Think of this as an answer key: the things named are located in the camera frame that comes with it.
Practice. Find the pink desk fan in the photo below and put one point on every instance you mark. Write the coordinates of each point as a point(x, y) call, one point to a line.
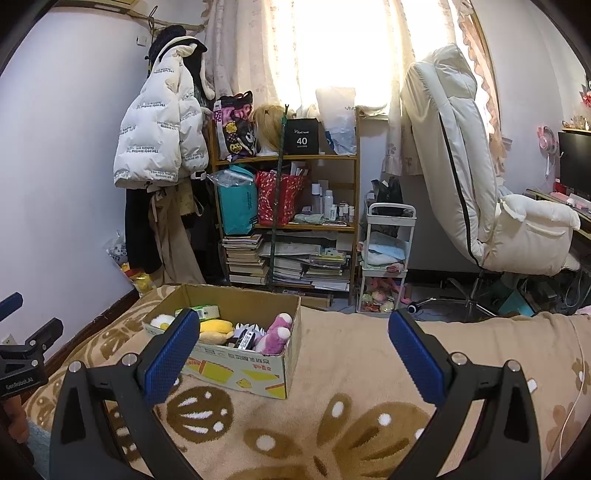
point(548, 138)

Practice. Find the pile of small plush toys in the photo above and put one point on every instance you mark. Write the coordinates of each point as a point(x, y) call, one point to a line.
point(378, 300)

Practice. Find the green tissue pack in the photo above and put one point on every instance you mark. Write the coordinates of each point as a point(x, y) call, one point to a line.
point(207, 313)

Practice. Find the black monitor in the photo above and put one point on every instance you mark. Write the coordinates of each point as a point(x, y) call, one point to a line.
point(575, 161)

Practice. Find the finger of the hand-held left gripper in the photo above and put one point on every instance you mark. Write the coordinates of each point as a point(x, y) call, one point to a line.
point(9, 304)
point(46, 332)

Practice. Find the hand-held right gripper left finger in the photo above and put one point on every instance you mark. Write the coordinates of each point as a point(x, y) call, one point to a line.
point(171, 360)

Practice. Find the pink plush toy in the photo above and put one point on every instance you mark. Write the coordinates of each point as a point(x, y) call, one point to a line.
point(272, 334)

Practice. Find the teal box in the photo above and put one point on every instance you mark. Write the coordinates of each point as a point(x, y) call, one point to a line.
point(517, 302)

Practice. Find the light blue cloth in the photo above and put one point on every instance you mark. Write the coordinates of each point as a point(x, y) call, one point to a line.
point(385, 251)

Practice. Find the green pole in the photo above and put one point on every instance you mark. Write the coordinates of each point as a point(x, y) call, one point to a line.
point(278, 194)

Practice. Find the wooden shelf rack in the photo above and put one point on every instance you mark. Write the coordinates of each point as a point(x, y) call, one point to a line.
point(314, 158)

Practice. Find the white trolley cart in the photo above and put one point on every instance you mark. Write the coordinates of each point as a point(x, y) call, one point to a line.
point(411, 240)

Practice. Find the floral curtain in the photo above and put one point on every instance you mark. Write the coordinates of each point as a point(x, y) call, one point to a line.
point(240, 55)

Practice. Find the pile of books and papers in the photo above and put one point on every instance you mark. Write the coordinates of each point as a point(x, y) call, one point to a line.
point(309, 267)

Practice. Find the white-haired plush doll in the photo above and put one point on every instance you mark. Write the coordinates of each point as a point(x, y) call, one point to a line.
point(248, 328)

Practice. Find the cluttered desk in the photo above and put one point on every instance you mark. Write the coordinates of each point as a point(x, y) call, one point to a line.
point(581, 217)

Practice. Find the white plastic bag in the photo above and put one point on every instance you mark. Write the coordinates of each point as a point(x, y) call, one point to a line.
point(339, 120)

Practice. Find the blonde wig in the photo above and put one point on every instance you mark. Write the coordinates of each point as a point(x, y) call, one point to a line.
point(265, 129)

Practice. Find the stack of old books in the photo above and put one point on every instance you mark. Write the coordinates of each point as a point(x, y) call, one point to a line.
point(244, 263)

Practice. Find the black tissue box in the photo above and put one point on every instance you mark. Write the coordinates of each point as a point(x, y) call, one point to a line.
point(244, 342)

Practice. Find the cartoon patterned bag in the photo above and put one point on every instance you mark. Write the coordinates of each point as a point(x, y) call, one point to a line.
point(235, 129)

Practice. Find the clear bag with toy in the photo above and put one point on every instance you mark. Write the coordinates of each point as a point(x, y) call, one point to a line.
point(117, 251)

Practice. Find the person's left hand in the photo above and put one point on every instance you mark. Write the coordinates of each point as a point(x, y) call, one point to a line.
point(18, 415)

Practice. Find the black hanging garment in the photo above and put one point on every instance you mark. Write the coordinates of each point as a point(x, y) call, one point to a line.
point(141, 230)

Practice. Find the black square box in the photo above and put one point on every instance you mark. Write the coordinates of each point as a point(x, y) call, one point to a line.
point(301, 138)

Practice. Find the printed cardboard box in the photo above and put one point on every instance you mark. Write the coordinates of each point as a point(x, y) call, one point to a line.
point(258, 369)

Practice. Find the red gift bag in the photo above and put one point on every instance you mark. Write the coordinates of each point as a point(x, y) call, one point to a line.
point(277, 198)

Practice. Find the cluster of cosmetic bottles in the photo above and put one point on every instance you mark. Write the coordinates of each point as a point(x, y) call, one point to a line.
point(330, 203)

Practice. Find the beige hanging garment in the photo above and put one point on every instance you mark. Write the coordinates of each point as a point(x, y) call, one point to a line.
point(178, 240)

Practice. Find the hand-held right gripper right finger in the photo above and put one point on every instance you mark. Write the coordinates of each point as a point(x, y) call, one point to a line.
point(415, 360)

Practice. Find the white puffer jacket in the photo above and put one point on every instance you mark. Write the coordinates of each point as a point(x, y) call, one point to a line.
point(152, 129)

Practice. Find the yellow plush toy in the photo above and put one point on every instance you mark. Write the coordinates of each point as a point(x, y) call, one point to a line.
point(217, 330)

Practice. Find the teal paper bag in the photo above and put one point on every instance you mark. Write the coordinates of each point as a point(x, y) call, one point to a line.
point(238, 203)

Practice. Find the cream office chair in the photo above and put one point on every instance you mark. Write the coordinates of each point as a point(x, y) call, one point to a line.
point(443, 138)

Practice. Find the white round plush toy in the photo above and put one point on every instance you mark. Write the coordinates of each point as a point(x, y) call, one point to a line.
point(161, 322)

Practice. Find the black bag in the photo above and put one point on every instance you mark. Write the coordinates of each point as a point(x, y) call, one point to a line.
point(390, 198)

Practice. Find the beige flower blanket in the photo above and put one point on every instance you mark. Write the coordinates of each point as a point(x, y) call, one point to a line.
point(369, 369)

